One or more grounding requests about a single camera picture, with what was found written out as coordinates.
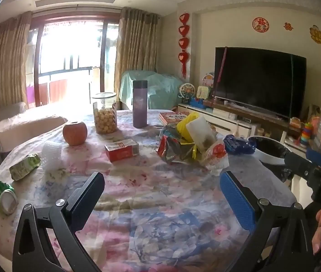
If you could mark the toy ferris wheel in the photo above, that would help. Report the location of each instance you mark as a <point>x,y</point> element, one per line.
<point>186,92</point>

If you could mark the red heart hanging decoration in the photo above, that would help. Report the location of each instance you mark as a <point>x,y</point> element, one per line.
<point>183,42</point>

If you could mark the green printed packet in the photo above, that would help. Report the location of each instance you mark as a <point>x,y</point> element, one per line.
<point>24,166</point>

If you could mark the blue plastic toy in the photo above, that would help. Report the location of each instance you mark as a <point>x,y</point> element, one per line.
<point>196,103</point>

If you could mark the blue plastic wrapper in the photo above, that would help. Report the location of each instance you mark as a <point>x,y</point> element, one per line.
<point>235,144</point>

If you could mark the stack of picture books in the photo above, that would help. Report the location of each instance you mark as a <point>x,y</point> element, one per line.
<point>173,116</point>

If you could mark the sliding glass balcony door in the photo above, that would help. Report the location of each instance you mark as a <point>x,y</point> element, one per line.
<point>69,48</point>

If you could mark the round red wall decal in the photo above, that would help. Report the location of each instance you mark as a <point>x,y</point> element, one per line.
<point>260,25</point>

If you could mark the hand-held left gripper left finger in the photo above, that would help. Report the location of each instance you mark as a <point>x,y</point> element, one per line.
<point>89,192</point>

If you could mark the round colourful toy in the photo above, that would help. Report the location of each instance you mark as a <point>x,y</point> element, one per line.
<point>208,80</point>

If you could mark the beige curtain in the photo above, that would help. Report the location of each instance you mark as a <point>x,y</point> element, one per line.
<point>10,62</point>
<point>135,45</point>

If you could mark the red white cardboard box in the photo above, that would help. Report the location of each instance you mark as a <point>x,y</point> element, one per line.
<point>120,153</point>

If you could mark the pink plastic rod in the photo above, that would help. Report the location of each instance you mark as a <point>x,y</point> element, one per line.
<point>221,70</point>

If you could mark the grey damask tablecloth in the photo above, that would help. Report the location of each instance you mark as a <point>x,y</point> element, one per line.
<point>262,181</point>

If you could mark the wooden television riser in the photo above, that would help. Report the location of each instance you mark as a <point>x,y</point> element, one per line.
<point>234,108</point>

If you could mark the floral tablecloth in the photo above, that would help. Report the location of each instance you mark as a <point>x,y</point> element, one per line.
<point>149,198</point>

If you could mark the white foam fruit net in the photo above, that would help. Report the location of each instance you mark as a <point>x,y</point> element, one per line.
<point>51,155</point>

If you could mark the silver snack wrapper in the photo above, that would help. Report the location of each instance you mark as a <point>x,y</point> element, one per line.
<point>174,150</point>

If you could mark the red white plastic wrapper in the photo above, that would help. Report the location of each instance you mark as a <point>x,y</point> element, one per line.
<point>217,153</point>

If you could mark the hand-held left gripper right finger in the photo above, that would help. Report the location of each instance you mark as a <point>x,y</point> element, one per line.
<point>235,198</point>

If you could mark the glass jar of snack balls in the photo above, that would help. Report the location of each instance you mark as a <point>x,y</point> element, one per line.
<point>105,121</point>

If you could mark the small red paper decal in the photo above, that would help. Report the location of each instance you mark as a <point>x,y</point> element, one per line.
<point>288,26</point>

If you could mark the pink covered sofa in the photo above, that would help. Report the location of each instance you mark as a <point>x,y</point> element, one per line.
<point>13,121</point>

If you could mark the purple thermos bottle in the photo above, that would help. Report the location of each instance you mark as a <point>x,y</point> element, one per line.
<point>140,107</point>

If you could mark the teal cloth covered furniture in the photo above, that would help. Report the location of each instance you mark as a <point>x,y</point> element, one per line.
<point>160,90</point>

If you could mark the black flat television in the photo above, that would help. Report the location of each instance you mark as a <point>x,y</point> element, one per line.
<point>259,82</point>

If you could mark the gold red wall decal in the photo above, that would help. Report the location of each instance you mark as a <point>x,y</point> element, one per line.
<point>317,34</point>

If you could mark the white television cabinet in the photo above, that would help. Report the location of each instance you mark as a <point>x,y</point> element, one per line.
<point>228,121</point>

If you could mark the red apple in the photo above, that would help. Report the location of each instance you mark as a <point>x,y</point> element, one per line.
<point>75,134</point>

